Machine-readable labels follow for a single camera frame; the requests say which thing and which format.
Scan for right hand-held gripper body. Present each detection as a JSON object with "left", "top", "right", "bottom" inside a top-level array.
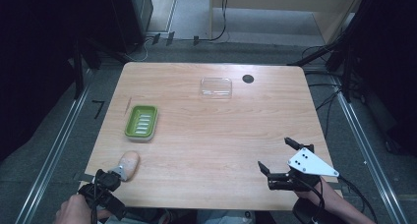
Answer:
[{"left": 267, "top": 146, "right": 340, "bottom": 193}]

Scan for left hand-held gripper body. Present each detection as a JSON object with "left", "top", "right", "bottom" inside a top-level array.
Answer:
[{"left": 78, "top": 164, "right": 130, "bottom": 221}]

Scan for beige oval soap bar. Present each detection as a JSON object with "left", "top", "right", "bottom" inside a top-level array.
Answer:
[{"left": 117, "top": 150, "right": 141, "bottom": 183}]

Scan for person's right hand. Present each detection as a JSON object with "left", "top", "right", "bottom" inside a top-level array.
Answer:
[{"left": 294, "top": 178, "right": 330, "bottom": 203}]

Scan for person's left hand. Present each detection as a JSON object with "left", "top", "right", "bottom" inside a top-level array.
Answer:
[{"left": 53, "top": 194, "right": 113, "bottom": 224}]

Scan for person's blue trousers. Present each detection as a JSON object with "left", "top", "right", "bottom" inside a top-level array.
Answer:
[{"left": 196, "top": 208, "right": 258, "bottom": 224}]

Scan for green soap dish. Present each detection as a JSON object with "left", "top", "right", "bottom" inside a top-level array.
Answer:
[{"left": 124, "top": 104, "right": 159, "bottom": 143}]

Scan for clear plastic lid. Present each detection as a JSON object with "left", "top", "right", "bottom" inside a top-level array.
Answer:
[{"left": 199, "top": 77, "right": 234, "bottom": 101}]

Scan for black metal stand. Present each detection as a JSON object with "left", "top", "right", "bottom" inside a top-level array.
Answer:
[{"left": 72, "top": 36, "right": 103, "bottom": 101}]

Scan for black cabinet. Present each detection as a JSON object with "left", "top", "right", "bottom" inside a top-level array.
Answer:
[{"left": 106, "top": 0, "right": 154, "bottom": 54}]

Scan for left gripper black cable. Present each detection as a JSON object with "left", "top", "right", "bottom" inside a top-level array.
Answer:
[{"left": 89, "top": 169, "right": 105, "bottom": 224}]

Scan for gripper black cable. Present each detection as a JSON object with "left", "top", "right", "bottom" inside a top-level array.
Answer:
[
  {"left": 89, "top": 169, "right": 105, "bottom": 224},
  {"left": 336, "top": 174, "right": 379, "bottom": 224}
]

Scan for black floor cables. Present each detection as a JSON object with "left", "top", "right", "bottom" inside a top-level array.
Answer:
[{"left": 301, "top": 45, "right": 343, "bottom": 140}]

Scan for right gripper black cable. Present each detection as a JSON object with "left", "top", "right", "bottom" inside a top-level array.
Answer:
[{"left": 336, "top": 174, "right": 379, "bottom": 224}]

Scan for metal floor rail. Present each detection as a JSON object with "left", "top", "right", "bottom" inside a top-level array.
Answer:
[
  {"left": 328, "top": 76, "right": 410, "bottom": 224},
  {"left": 14, "top": 70, "right": 94, "bottom": 224}
]

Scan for white floor cable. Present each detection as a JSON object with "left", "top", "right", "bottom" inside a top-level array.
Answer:
[{"left": 125, "top": 36, "right": 150, "bottom": 63}]

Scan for hanging black cable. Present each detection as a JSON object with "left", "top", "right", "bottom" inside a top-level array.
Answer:
[{"left": 208, "top": 0, "right": 230, "bottom": 42}]

